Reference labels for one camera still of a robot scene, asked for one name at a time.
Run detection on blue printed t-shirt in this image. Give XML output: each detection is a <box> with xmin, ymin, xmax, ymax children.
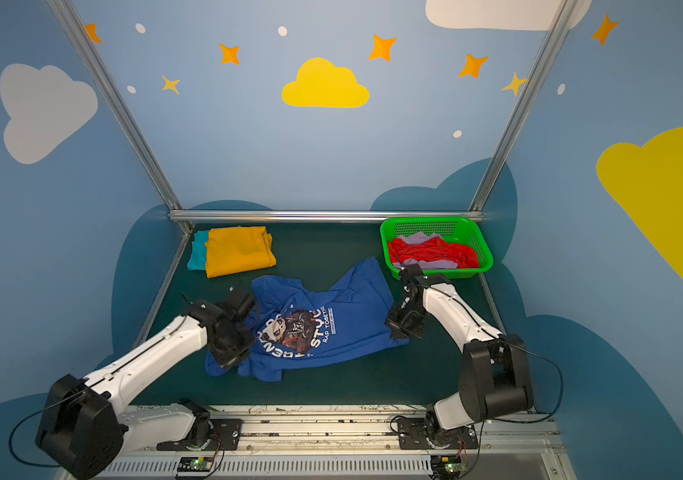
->
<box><xmin>235</xmin><ymin>258</ymin><xmax>409</xmax><ymax>382</ymax></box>

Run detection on green plastic laundry basket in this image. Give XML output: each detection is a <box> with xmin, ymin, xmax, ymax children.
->
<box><xmin>379</xmin><ymin>216</ymin><xmax>495</xmax><ymax>279</ymax></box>

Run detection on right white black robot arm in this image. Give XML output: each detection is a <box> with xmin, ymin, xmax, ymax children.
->
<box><xmin>385</xmin><ymin>266</ymin><xmax>541</xmax><ymax>449</ymax></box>

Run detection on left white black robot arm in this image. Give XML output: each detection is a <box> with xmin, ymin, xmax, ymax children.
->
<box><xmin>35</xmin><ymin>290</ymin><xmax>256</xmax><ymax>479</ymax></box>

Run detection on red t-shirt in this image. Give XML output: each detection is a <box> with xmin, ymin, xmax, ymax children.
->
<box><xmin>387</xmin><ymin>236</ymin><xmax>481</xmax><ymax>270</ymax></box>

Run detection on folded teal t-shirt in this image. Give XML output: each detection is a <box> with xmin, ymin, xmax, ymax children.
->
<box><xmin>186</xmin><ymin>230</ymin><xmax>209</xmax><ymax>271</ymax></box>

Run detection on lilac t-shirt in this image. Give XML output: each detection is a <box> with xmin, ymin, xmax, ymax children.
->
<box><xmin>389</xmin><ymin>232</ymin><xmax>461</xmax><ymax>270</ymax></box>

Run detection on folded yellow t-shirt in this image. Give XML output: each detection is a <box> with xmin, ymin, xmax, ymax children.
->
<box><xmin>205</xmin><ymin>226</ymin><xmax>277</xmax><ymax>278</ymax></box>

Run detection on back horizontal aluminium bar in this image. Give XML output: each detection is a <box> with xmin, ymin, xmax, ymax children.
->
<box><xmin>169</xmin><ymin>210</ymin><xmax>483</xmax><ymax>224</ymax></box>

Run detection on left green circuit board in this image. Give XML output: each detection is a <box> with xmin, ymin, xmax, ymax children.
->
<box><xmin>175</xmin><ymin>456</ymin><xmax>215</xmax><ymax>478</ymax></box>

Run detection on green circuit board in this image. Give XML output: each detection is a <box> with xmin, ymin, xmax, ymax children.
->
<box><xmin>175</xmin><ymin>456</ymin><xmax>215</xmax><ymax>478</ymax></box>
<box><xmin>429</xmin><ymin>456</ymin><xmax>465</xmax><ymax>480</ymax></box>

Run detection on right green circuit board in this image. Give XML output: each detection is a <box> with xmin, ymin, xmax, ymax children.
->
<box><xmin>429</xmin><ymin>456</ymin><xmax>465</xmax><ymax>480</ymax></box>

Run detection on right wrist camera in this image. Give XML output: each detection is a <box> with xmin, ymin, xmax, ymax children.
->
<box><xmin>399</xmin><ymin>264</ymin><xmax>427</xmax><ymax>288</ymax></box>

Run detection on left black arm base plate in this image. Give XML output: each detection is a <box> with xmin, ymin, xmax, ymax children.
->
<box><xmin>156</xmin><ymin>418</ymin><xmax>243</xmax><ymax>452</ymax></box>

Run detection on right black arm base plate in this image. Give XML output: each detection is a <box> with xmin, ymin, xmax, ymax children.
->
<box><xmin>389</xmin><ymin>415</ymin><xmax>479</xmax><ymax>451</ymax></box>

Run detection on aluminium front rail frame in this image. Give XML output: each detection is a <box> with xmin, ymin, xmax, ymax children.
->
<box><xmin>97</xmin><ymin>405</ymin><xmax>575</xmax><ymax>479</ymax></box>

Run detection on left diagonal aluminium post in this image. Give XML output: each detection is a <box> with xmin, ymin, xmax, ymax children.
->
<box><xmin>46</xmin><ymin>0</ymin><xmax>182</xmax><ymax>213</ymax></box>

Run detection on diagonal aluminium post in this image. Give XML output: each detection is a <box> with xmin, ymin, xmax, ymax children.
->
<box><xmin>467</xmin><ymin>0</ymin><xmax>579</xmax><ymax>218</ymax></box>
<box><xmin>46</xmin><ymin>0</ymin><xmax>182</xmax><ymax>213</ymax></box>

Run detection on right diagonal aluminium post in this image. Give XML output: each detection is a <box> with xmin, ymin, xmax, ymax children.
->
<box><xmin>467</xmin><ymin>0</ymin><xmax>579</xmax><ymax>218</ymax></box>

